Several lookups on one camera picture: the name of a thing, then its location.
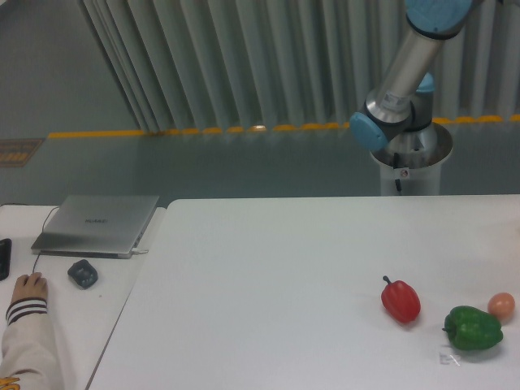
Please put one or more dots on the small clear tape piece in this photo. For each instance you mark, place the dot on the small clear tape piece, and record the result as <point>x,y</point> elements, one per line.
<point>448,358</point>

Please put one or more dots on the small black case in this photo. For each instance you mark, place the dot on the small black case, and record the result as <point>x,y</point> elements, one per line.
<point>83,274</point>

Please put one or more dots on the person's hand on mouse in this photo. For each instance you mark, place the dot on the person's hand on mouse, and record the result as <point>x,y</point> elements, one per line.
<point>32,286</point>

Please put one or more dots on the cream striped sleeve forearm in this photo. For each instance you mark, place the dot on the cream striped sleeve forearm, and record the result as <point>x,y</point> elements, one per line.
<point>30,359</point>

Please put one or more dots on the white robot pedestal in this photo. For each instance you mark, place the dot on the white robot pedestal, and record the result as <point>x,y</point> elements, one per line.
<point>411,164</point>

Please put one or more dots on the brown egg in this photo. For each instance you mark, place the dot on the brown egg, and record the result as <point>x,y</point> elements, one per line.
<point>501,306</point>

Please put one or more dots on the green bell pepper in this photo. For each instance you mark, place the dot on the green bell pepper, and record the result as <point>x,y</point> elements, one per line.
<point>471,329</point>

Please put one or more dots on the silver closed laptop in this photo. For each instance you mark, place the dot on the silver closed laptop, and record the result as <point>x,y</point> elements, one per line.
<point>97,226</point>

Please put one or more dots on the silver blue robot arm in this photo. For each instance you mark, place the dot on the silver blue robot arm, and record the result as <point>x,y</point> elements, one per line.
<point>403,100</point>

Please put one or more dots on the white pleated curtain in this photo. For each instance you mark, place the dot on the white pleated curtain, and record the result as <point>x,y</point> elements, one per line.
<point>197,66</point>

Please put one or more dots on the red bell pepper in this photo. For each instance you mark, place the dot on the red bell pepper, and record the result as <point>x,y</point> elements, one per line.
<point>400,300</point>

